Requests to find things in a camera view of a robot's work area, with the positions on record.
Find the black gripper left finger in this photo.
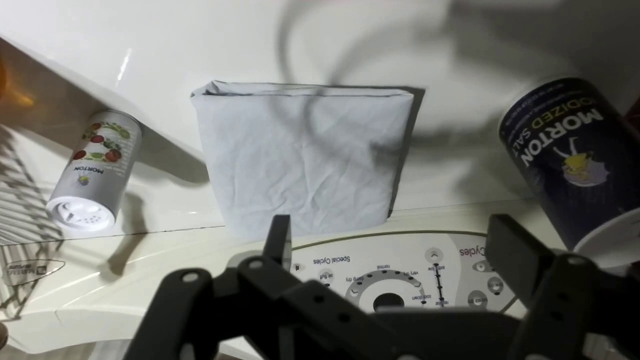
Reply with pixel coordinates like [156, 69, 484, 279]
[121, 211, 402, 360]

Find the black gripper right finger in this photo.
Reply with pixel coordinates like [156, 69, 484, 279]
[486, 211, 640, 360]

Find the white cloth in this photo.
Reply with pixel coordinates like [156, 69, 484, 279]
[190, 78, 426, 242]

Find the dark washer control knob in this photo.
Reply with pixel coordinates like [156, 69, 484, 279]
[367, 290, 407, 314]

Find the dark blue salt canister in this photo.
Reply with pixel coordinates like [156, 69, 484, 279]
[498, 76, 640, 267]

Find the small red-white spice bottle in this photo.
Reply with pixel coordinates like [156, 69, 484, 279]
[45, 108, 144, 239]

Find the wire basket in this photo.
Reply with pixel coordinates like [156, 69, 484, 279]
[0, 125, 66, 322]

